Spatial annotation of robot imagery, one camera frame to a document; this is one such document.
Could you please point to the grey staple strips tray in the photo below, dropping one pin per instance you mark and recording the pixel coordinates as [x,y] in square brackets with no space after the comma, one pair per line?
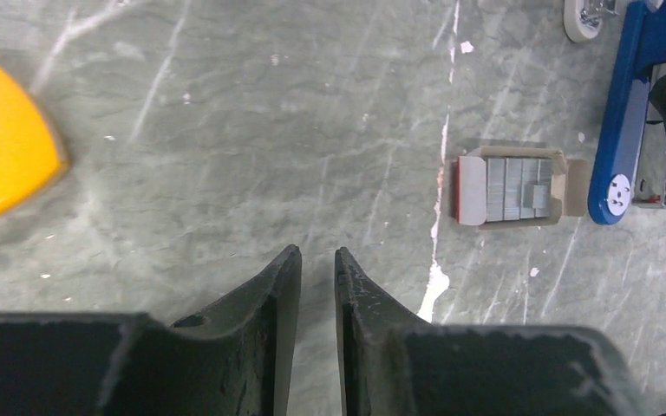
[502,187]

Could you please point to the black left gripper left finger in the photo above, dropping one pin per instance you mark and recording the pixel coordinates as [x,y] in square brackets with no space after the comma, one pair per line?
[232,357]

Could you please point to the yellow tape roll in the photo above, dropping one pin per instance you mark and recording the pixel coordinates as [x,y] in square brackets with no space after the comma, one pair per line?
[32,154]

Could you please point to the small white stapler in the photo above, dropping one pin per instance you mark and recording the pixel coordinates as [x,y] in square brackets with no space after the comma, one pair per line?
[583,19]

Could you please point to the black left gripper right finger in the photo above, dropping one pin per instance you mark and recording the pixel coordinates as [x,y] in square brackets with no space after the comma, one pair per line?
[392,362]

